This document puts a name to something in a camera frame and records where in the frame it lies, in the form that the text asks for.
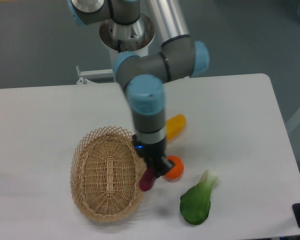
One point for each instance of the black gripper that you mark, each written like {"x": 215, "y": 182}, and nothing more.
{"x": 156, "y": 151}

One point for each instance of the purple sweet potato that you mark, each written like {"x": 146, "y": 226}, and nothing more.
{"x": 147, "y": 180}

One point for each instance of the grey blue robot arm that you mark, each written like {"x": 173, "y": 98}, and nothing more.
{"x": 152, "y": 50}

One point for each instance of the woven wicker basket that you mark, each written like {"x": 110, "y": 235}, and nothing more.
{"x": 105, "y": 174}

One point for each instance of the orange tangerine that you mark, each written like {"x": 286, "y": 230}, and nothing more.
{"x": 178, "y": 169}

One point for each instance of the yellow mango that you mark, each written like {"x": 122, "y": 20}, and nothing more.
{"x": 174, "y": 126}

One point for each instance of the green bok choy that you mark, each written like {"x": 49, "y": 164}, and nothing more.
{"x": 195, "y": 203}

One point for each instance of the white metal base frame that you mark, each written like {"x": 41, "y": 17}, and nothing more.
{"x": 94, "y": 76}

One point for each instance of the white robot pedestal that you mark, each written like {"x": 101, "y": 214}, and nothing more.
{"x": 135, "y": 38}

